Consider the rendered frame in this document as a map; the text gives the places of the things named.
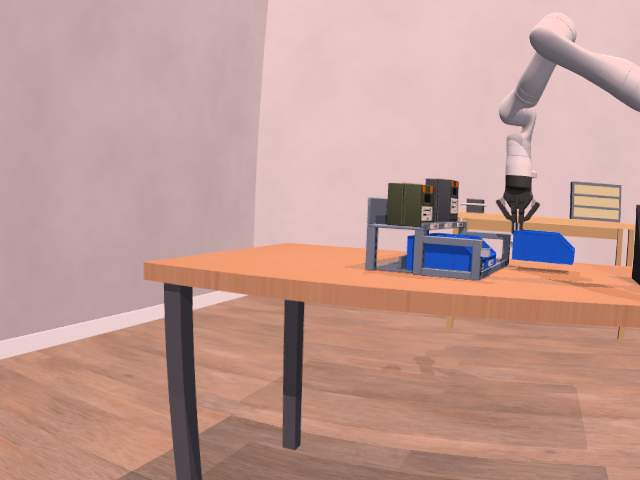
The blue bin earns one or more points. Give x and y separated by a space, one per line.
542 246
485 245
441 256

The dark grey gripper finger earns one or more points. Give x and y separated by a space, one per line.
535 205
513 216

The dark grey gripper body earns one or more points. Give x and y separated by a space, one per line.
517 186

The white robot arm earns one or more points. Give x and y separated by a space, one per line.
550 39

